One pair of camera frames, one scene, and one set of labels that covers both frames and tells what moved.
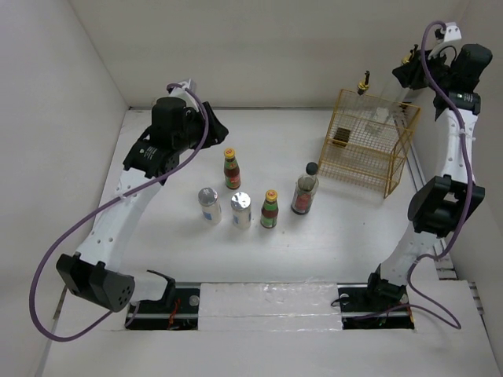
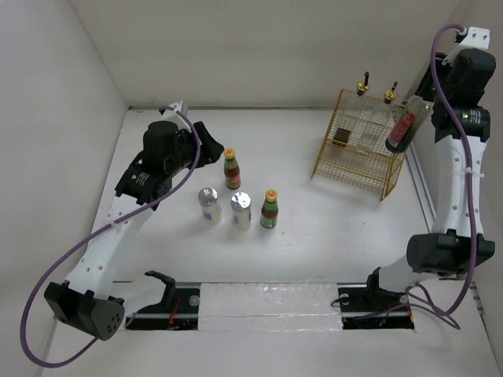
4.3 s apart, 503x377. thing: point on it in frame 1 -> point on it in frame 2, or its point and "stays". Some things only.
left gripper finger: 217,131 -> 210,148
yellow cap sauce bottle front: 269,210 stays
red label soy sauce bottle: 305,190 -> 403,131
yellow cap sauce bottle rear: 232,176 stays
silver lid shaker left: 211,206 stays
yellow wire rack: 368,142 stays
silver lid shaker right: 240,205 stays
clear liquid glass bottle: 394,99 -> 377,123
